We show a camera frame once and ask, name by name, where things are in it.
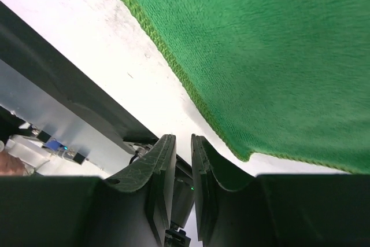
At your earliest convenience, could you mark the person's bare forearm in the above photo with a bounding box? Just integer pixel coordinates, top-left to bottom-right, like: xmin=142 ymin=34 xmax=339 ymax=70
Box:
xmin=0 ymin=151 xmax=25 ymax=176

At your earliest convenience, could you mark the green cloth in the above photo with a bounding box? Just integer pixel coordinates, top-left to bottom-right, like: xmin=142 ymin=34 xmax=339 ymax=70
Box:
xmin=121 ymin=0 xmax=369 ymax=174

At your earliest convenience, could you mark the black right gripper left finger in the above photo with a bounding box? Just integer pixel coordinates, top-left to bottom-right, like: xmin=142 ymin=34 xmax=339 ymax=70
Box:
xmin=1 ymin=134 xmax=176 ymax=246

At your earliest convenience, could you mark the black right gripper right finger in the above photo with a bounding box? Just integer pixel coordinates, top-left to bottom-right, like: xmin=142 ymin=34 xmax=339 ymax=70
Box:
xmin=191 ymin=135 xmax=369 ymax=246

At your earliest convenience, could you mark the aluminium front frame rail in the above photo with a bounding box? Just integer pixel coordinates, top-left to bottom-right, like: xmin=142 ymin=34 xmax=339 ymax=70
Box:
xmin=1 ymin=3 xmax=158 ymax=146

